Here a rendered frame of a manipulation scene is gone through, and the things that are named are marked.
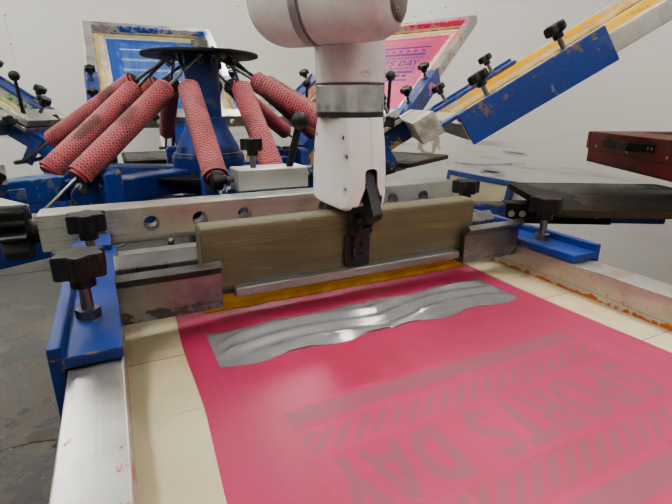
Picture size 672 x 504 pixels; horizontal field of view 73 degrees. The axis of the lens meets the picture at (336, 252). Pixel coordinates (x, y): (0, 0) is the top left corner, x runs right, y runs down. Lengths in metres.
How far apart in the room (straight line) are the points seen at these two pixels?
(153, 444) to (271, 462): 0.08
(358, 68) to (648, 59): 2.23
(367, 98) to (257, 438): 0.34
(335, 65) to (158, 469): 0.38
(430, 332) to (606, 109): 2.32
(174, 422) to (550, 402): 0.29
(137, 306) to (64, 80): 4.18
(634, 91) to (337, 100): 2.25
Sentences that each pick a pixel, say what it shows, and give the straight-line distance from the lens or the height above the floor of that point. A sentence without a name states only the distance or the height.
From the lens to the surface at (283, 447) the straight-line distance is 0.34.
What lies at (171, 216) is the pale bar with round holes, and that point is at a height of 1.02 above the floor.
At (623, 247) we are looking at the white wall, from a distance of 2.68.
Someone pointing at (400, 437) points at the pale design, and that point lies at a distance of 0.34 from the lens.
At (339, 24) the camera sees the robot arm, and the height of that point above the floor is 1.24.
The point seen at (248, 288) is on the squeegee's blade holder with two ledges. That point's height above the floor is 0.99.
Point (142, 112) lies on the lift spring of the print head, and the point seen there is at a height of 1.16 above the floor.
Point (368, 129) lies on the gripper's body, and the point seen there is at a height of 1.15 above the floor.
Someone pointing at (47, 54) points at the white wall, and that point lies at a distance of 4.62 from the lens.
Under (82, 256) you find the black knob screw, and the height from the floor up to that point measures 1.06.
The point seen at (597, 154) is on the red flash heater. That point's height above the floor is 1.04.
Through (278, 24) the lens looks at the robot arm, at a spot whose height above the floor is 1.24.
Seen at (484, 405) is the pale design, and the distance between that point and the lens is 0.39.
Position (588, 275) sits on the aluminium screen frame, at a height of 0.98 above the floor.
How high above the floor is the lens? 1.18
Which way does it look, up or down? 18 degrees down
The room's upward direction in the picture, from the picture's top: straight up
